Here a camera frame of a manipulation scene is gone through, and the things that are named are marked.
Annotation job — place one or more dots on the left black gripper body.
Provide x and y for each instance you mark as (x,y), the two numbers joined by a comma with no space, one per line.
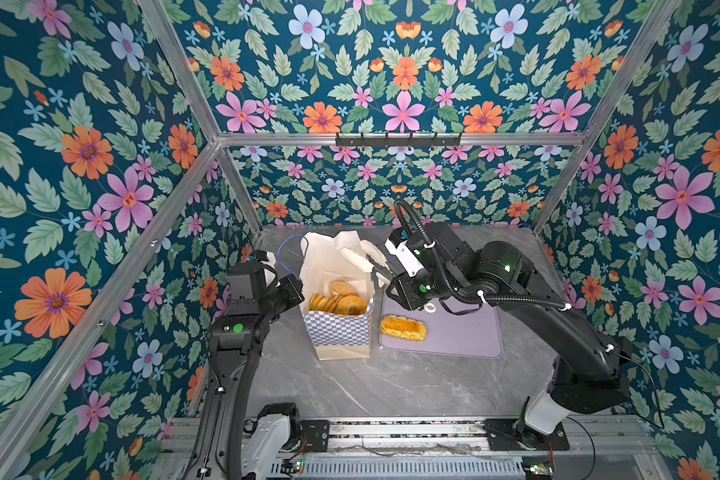
(283,296)

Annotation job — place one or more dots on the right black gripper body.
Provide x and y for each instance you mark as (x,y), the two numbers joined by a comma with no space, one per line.
(416,290)

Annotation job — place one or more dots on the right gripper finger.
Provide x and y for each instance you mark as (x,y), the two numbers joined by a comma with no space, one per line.
(372,256)
(354,258)

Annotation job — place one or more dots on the round orange bun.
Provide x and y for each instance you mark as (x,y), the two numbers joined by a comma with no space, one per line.
(341,288)

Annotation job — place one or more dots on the checkered paper bag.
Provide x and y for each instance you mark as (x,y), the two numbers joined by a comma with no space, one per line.
(333,336)

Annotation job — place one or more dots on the braided pastry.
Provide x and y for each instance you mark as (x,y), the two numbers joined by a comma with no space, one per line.
(403,328)

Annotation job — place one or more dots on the lavender plastic tray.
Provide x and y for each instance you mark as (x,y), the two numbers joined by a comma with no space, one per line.
(475,335)

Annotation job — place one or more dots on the ridged long bread roll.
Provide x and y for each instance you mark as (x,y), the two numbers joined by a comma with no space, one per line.
(322,303)

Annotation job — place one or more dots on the ring shaped pretzel bread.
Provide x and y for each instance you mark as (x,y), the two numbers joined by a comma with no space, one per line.
(350,305)

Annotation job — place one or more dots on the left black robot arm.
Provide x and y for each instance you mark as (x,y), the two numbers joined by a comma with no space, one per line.
(235,347)

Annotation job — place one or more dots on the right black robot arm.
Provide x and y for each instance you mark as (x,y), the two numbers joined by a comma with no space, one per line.
(588,370)

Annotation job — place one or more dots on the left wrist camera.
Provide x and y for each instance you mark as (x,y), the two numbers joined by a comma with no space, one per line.
(253,279)

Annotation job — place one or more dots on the black hook rail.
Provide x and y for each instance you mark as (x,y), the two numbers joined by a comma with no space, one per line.
(384,140)

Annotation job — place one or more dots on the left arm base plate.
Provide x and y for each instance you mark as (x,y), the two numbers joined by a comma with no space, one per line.
(315,434)

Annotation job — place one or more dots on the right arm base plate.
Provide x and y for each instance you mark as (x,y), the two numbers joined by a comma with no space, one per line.
(508,434)

